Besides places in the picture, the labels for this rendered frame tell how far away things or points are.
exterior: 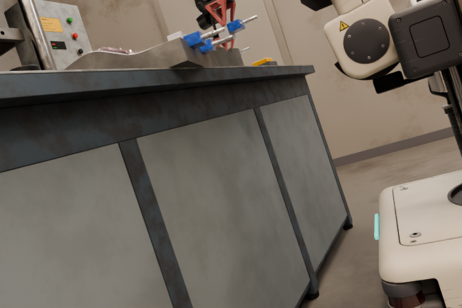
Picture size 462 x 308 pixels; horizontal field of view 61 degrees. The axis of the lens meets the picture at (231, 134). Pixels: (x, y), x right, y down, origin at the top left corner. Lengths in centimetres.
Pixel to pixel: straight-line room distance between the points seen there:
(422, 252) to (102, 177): 64
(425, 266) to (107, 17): 416
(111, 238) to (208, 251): 28
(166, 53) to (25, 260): 50
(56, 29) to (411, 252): 173
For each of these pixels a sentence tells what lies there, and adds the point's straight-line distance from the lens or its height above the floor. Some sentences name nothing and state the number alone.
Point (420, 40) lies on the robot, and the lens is 92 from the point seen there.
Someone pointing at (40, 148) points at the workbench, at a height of 69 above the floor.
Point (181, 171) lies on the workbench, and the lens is 90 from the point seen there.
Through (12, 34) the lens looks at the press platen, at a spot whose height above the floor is 126.
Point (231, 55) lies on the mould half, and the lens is 135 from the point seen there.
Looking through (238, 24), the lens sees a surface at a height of 93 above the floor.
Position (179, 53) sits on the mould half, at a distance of 89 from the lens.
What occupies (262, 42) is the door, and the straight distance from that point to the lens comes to 376.
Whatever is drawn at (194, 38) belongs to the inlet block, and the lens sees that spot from 95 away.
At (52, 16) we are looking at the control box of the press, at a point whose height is 139.
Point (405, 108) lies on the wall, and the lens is 367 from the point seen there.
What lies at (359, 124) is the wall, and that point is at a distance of 368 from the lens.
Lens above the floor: 63
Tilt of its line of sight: 1 degrees down
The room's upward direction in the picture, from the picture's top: 18 degrees counter-clockwise
